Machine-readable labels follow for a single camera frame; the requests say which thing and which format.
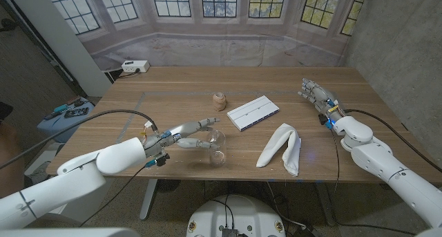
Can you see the white power strip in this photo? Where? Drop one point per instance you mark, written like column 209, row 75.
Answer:
column 135, row 66

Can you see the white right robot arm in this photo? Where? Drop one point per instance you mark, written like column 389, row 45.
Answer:
column 397, row 175

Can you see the person's leg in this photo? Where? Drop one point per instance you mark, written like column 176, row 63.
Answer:
column 8, row 161

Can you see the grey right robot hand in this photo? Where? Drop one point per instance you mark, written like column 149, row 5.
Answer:
column 323, row 99

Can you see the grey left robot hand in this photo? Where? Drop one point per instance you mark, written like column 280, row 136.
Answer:
column 183, row 129

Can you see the clear plastic bottle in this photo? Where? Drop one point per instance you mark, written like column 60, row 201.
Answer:
column 217, row 157

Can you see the grey table leg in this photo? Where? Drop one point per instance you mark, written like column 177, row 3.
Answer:
column 148, row 199
column 326, row 204

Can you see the blue stool with tools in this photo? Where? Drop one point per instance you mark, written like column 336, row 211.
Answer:
column 58, row 126

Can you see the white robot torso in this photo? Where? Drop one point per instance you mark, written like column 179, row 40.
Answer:
column 238, row 213

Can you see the printed window backdrop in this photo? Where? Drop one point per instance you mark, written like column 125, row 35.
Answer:
column 221, row 47

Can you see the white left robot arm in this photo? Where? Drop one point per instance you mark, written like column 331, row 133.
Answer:
column 69, row 178

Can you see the white flat box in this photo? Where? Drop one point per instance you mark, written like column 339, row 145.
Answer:
column 252, row 112

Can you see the white folded cloth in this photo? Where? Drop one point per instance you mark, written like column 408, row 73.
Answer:
column 276, row 143

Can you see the grey sneaker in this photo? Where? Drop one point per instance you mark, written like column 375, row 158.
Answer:
column 38, row 173

